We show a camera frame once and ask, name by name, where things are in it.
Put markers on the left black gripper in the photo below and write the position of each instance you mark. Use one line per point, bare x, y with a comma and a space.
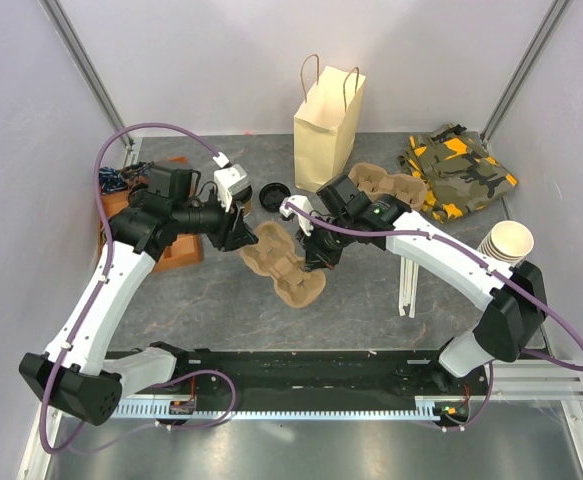
234, 232

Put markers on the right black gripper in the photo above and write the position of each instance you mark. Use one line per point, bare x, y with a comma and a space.
317, 258

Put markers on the brown cardboard cup carrier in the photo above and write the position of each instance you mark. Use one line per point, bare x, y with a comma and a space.
374, 181
274, 256

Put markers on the beige paper bag with handles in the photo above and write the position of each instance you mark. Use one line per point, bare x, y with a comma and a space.
325, 125

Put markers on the single brown paper cup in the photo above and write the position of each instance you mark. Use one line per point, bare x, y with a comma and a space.
244, 198

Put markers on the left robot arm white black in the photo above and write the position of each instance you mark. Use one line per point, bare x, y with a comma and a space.
73, 374

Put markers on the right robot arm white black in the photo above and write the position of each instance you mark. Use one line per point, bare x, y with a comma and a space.
508, 297

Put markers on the black cup lid on table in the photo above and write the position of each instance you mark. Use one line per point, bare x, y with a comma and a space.
272, 195

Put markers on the orange compartment tray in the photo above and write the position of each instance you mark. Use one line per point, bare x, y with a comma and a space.
186, 249

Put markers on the white wrapped straw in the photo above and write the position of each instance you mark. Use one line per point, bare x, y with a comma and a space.
413, 271
405, 288

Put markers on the blue patterned rolled cloth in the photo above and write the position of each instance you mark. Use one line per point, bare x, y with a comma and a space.
112, 180

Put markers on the camouflage folded cloth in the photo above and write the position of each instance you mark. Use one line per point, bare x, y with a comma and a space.
461, 176

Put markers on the stack of paper cups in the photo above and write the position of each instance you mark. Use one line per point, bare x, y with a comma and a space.
508, 241

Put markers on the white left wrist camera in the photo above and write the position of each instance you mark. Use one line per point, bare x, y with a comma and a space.
229, 179

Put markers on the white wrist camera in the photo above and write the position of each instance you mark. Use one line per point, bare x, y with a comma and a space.
298, 206
229, 179

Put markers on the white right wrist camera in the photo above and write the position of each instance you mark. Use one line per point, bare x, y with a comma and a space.
298, 206

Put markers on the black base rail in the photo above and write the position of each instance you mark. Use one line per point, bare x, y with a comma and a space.
315, 379

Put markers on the slotted cable duct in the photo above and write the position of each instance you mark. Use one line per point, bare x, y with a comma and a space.
165, 409

